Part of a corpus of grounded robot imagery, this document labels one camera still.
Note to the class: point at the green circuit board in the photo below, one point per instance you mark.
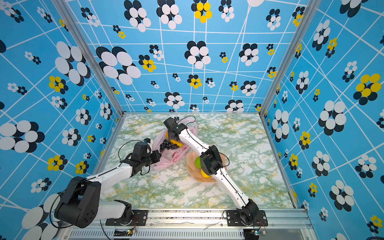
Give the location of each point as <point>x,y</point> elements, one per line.
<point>253,234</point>
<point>124,232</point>

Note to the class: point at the pink plastic bag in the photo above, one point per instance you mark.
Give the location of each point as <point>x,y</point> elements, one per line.
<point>171,150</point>

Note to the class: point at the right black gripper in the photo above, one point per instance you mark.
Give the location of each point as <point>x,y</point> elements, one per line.
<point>170,134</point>

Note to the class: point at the right aluminium corner post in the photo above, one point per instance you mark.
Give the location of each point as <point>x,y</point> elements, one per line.
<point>296,40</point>

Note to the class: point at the pink scalloped plastic plate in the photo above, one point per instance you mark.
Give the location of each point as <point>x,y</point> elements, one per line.
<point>196,172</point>

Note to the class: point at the yellow fake lemon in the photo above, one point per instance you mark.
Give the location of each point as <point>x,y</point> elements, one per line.
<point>204,175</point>

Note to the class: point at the yellow fake banana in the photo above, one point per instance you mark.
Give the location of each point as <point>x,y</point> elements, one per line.
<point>173,144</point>

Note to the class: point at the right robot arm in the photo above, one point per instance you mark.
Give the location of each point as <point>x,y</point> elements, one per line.
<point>212,165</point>

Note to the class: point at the right green circuit board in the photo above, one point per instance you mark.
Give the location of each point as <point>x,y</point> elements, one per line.
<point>253,234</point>

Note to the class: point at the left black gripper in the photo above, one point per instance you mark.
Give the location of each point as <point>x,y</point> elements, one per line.
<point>156,158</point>

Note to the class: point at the black fake grapes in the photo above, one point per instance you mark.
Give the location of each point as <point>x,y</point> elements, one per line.
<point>163,147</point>

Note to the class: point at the aluminium front rail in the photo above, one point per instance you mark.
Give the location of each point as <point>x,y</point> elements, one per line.
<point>200,224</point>

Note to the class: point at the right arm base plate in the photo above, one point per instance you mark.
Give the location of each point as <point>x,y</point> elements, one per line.
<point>236,219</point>

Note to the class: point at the left aluminium corner post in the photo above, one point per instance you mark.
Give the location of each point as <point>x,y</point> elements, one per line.
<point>79,38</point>

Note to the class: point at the aluminium corner post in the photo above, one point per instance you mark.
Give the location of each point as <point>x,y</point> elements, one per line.
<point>296,40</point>
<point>79,38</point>

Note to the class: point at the green fake lime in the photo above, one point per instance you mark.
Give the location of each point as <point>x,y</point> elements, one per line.
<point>198,163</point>

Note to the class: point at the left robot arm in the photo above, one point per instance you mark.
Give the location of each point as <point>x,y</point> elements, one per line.
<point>79,204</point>

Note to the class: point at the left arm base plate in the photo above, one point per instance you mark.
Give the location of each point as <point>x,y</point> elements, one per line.
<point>130,219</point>

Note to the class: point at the left green circuit board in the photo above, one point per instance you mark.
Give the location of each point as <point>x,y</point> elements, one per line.
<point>124,232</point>

